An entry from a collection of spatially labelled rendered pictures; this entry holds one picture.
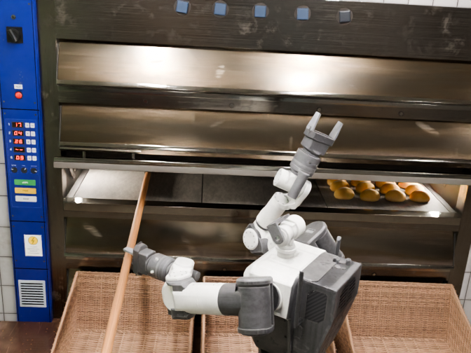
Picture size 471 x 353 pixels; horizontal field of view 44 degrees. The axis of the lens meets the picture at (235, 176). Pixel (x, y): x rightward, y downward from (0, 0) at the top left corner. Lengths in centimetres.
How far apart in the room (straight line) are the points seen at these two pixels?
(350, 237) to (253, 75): 89
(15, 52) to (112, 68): 38
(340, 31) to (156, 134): 87
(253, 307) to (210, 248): 114
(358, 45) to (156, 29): 82
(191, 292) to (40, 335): 131
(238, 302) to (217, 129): 107
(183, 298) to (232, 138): 99
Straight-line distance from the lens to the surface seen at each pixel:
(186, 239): 271
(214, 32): 244
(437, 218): 286
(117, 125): 255
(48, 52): 254
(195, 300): 170
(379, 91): 256
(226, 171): 242
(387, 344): 294
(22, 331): 294
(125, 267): 210
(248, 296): 160
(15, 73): 256
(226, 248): 272
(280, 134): 254
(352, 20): 250
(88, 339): 283
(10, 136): 263
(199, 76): 246
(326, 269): 176
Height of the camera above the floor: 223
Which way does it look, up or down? 20 degrees down
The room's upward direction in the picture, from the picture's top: 4 degrees clockwise
